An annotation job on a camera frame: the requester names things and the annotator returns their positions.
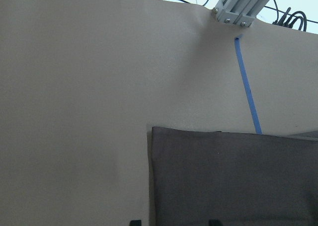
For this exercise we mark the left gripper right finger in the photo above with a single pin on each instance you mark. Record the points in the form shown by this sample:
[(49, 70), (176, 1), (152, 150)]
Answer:
[(214, 222)]

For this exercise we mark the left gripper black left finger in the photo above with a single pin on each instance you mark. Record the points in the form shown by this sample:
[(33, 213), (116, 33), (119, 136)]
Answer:
[(135, 223)]

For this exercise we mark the dark brown t-shirt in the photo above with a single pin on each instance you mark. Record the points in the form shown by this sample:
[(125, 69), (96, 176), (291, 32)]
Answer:
[(238, 178)]

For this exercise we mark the aluminium frame post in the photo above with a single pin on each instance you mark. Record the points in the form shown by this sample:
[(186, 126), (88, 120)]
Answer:
[(238, 12)]

